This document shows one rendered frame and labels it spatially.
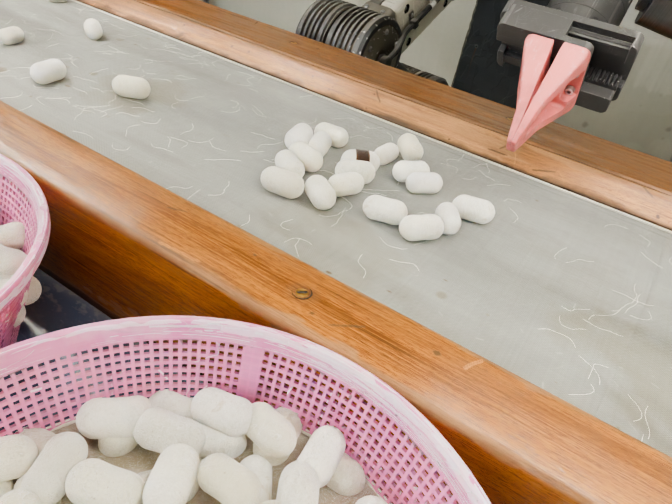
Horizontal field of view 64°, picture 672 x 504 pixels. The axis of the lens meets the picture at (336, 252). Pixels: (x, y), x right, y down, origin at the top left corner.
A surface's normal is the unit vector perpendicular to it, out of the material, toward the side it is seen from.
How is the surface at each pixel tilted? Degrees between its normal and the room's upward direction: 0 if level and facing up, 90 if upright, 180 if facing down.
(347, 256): 0
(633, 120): 90
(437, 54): 90
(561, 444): 0
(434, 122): 45
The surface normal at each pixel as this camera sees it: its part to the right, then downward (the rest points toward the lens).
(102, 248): -0.54, 0.43
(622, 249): 0.15, -0.80
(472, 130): -0.27, -0.26
